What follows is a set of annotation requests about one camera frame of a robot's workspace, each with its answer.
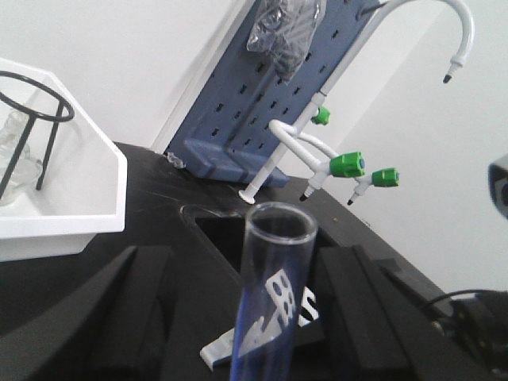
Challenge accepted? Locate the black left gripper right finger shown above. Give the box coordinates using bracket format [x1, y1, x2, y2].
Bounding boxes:
[315, 246, 488, 380]

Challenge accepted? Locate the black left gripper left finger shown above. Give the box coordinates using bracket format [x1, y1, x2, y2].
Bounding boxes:
[1, 245, 177, 380]

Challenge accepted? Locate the clear glass test tube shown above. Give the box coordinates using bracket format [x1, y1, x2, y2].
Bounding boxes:
[229, 202, 318, 380]

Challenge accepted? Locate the white test tube rack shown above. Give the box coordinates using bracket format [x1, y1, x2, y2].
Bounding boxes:
[199, 269, 319, 369]

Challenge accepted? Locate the grey-blue pegboard drying rack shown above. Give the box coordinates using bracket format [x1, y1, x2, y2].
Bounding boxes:
[166, 0, 376, 183]

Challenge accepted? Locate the right white storage bin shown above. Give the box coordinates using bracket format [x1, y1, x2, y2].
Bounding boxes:
[1, 59, 127, 261]

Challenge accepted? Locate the black lab sink basin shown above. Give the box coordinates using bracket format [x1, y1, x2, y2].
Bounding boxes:
[179, 203, 342, 279]

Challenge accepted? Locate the white gooseneck lab faucet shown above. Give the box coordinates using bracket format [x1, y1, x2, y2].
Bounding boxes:
[237, 0, 475, 206]

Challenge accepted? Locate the glass flask in right bin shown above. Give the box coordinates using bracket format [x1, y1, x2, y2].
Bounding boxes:
[0, 110, 44, 207]

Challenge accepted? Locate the plastic bag of pegs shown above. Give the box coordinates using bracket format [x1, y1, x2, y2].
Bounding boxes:
[246, 0, 327, 83]

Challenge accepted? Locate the right robot arm camera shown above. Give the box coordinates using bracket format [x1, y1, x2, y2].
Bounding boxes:
[488, 154, 508, 218]

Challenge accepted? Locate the black wire tripod stand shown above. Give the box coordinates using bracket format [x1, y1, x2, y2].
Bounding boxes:
[1, 71, 75, 197]

